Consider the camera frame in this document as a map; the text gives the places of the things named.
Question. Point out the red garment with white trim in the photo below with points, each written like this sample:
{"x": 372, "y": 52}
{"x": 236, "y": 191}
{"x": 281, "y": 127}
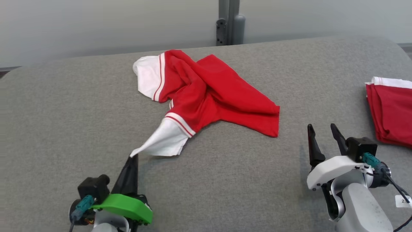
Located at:
{"x": 219, "y": 96}
{"x": 392, "y": 109}

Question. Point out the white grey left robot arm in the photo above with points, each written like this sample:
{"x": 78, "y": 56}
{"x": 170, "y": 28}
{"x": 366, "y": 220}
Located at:
{"x": 106, "y": 226}

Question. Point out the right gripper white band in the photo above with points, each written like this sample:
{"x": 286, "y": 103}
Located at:
{"x": 331, "y": 169}

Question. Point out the teal right camera connector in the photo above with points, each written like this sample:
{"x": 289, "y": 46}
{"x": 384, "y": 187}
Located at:
{"x": 370, "y": 159}

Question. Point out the teal camera connector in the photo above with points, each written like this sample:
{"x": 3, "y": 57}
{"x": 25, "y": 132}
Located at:
{"x": 83, "y": 206}
{"x": 370, "y": 159}

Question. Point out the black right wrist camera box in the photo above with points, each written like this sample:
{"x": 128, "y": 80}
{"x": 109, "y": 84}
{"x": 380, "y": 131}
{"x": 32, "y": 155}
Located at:
{"x": 362, "y": 146}

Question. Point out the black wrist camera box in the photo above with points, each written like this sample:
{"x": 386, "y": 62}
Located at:
{"x": 362, "y": 146}
{"x": 93, "y": 188}

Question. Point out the teal left camera connector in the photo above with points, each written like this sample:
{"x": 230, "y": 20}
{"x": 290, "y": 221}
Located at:
{"x": 83, "y": 206}

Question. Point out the grey metal partition post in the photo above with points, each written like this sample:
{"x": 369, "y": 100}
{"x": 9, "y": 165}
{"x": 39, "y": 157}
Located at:
{"x": 224, "y": 22}

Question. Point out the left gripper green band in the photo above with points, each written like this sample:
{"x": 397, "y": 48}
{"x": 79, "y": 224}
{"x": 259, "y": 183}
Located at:
{"x": 128, "y": 206}

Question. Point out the grey cylinder at post foot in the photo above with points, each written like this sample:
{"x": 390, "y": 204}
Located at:
{"x": 239, "y": 29}

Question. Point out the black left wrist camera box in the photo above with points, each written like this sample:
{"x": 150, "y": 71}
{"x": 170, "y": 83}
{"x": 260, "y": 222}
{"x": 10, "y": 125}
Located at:
{"x": 93, "y": 188}

